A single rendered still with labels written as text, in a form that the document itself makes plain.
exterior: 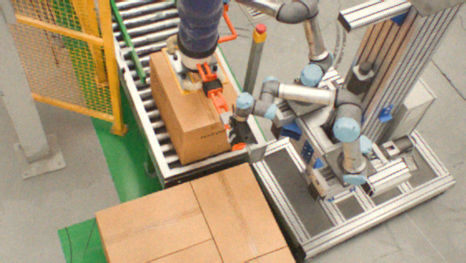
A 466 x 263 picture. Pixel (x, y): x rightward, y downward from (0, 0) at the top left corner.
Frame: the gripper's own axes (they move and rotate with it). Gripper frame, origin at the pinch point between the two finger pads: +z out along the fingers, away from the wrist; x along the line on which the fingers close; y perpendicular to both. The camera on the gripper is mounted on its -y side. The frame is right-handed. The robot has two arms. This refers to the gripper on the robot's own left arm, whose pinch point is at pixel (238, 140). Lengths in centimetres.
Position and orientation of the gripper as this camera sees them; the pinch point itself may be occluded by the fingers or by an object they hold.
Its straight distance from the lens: 302.2
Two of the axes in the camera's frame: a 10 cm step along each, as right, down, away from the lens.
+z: -1.1, 5.1, 8.5
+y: -3.7, -8.2, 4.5
